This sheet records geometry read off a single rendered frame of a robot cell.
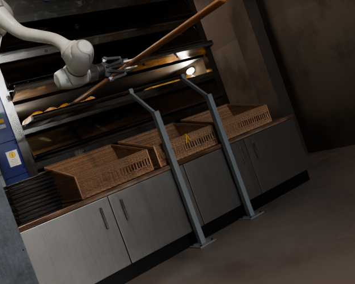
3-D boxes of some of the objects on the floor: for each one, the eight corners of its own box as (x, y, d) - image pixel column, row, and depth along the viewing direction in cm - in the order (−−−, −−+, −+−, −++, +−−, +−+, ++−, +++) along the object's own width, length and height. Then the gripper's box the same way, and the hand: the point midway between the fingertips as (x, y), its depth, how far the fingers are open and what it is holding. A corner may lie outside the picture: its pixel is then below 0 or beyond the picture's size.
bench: (21, 315, 286) (-10, 231, 284) (269, 183, 420) (249, 126, 418) (46, 331, 239) (8, 231, 237) (316, 178, 373) (293, 113, 371)
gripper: (87, 59, 224) (126, 51, 237) (97, 89, 224) (136, 79, 237) (92, 54, 217) (133, 46, 231) (103, 85, 218) (143, 75, 231)
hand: (129, 64), depth 232 cm, fingers closed on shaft, 3 cm apart
